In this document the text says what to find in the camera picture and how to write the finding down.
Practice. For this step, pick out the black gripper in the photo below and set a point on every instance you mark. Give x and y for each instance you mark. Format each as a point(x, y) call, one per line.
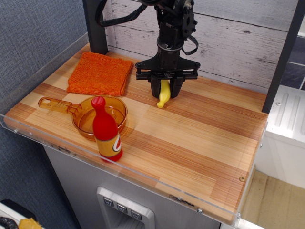
point(167, 64)

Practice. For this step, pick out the red toy soda bottle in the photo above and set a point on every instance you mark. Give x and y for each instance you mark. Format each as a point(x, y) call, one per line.
point(105, 131)

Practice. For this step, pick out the black and yellow object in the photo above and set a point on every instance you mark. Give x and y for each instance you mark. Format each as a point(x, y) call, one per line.
point(8, 223)

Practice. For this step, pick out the clear acrylic table guard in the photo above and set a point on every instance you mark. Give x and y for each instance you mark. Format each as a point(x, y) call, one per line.
point(190, 154)

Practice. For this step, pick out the dark frame post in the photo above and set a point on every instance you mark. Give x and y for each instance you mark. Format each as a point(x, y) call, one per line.
point(96, 33)
point(285, 54)

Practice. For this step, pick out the yellow toy banana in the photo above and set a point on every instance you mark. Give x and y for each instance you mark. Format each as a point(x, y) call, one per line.
point(165, 93)

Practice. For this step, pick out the dark right frame post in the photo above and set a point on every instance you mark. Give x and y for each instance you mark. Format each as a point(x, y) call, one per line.
point(285, 54)

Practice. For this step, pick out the silver toy fridge cabinet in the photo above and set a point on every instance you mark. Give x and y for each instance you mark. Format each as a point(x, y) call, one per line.
point(119, 195)

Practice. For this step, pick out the orange cloth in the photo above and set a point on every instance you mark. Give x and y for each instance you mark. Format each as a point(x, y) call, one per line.
point(98, 74)

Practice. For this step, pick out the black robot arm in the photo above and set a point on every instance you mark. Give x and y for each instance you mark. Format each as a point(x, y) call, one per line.
point(176, 24)

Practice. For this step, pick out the dark left frame post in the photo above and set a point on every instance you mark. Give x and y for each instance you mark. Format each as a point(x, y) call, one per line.
point(96, 33)

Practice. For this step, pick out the white toy sink unit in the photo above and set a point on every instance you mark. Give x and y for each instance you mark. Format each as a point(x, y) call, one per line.
point(281, 153)

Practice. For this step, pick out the transparent orange toy pan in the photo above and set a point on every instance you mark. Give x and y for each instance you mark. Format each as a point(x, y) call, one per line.
point(83, 114)

